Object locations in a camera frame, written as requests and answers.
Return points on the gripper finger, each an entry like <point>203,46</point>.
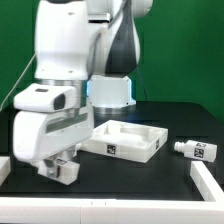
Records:
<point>50,168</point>

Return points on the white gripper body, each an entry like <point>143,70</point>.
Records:
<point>37,136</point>

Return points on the white square tabletop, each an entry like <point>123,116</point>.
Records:
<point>125,140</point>

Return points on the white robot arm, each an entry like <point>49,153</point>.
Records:
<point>84,49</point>

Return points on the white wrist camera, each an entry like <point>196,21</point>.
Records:
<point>45,98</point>

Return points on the white fence left wall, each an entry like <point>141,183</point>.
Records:
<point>5,168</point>

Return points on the white fence wall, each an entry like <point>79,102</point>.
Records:
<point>5,168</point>
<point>92,211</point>
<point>205,183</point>

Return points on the white fence front wall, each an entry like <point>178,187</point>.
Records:
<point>92,211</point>

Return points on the white fence right wall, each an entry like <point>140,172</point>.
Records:
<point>205,183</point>

